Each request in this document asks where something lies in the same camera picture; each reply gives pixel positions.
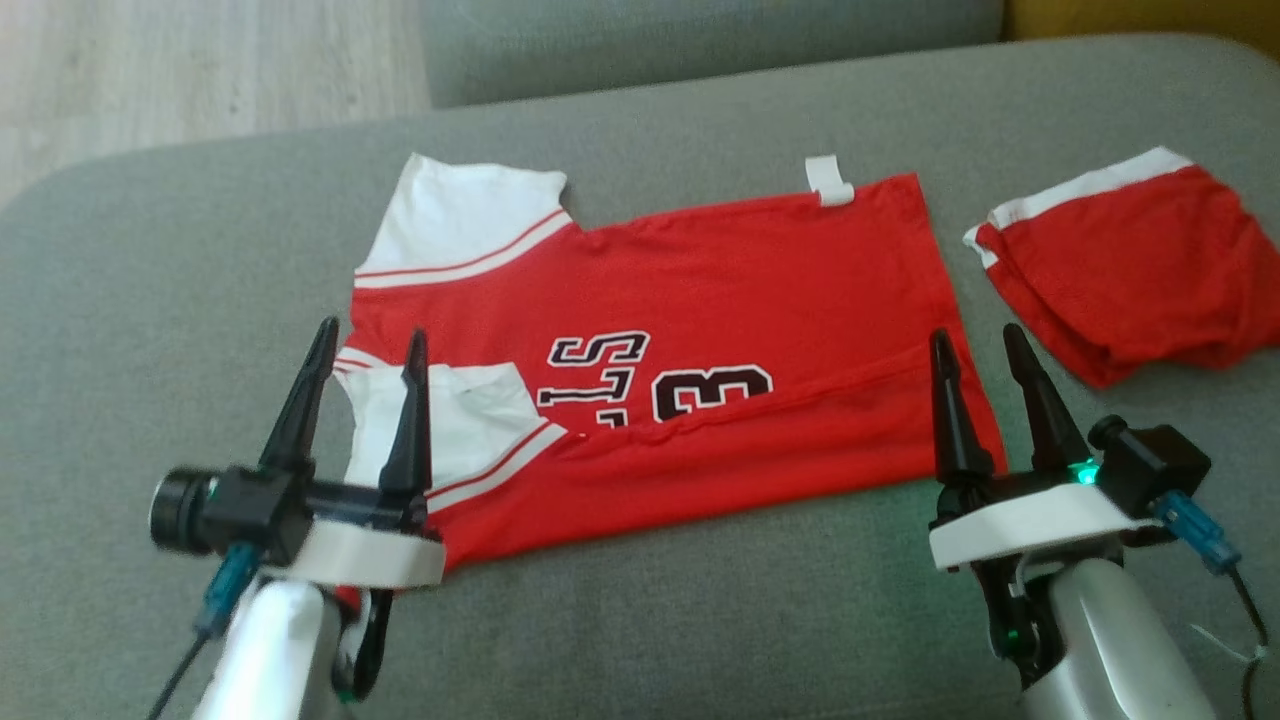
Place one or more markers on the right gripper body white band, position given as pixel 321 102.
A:
pixel 1030 520

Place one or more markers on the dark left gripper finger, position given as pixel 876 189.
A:
pixel 300 420
pixel 412 440

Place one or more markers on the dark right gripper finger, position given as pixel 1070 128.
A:
pixel 955 430
pixel 1050 430

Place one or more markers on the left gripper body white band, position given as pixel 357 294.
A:
pixel 380 560

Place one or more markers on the red shorts with white stripe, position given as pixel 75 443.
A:
pixel 1120 270

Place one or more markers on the red and white jersey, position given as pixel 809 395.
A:
pixel 750 300

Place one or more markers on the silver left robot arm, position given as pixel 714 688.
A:
pixel 270 650

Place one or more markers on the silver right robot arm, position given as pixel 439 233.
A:
pixel 1120 650

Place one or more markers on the large grey sofa seat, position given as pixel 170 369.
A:
pixel 700 620

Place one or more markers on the yellow sofa back cushion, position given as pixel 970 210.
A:
pixel 1150 15

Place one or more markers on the grey sofa seat cushion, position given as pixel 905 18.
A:
pixel 700 40

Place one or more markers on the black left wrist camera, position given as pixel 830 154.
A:
pixel 240 505

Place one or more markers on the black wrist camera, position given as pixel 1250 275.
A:
pixel 240 505
pixel 1155 465

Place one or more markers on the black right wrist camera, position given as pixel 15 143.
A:
pixel 1155 465

